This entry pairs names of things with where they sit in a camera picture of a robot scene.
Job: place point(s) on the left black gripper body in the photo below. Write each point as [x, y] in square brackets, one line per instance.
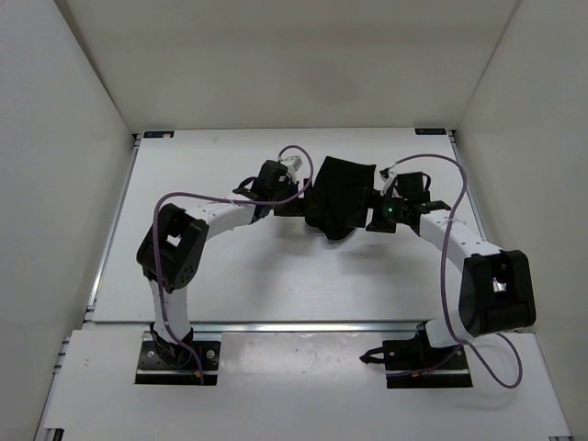
[296, 207]

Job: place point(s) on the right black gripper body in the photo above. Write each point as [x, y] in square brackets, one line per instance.
[386, 212]

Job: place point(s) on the black skirt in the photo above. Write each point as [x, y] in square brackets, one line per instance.
[337, 201]

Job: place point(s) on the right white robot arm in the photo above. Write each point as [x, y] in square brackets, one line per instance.
[495, 292]

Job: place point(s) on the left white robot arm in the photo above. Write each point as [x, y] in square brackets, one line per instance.
[171, 251]

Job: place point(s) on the right blue corner label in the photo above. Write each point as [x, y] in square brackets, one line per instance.
[430, 132]

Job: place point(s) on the blue corner label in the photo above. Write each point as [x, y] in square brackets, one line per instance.
[430, 132]
[158, 134]

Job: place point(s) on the left blue corner label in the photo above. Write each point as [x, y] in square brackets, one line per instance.
[158, 134]

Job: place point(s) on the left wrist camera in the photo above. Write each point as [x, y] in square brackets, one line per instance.
[293, 164]

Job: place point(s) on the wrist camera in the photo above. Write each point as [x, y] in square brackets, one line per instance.
[293, 164]
[389, 178]

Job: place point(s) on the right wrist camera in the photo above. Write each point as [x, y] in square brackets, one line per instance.
[389, 178]

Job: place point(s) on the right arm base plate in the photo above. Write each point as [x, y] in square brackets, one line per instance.
[414, 364]

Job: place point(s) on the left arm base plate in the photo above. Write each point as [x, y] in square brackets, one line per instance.
[161, 364]

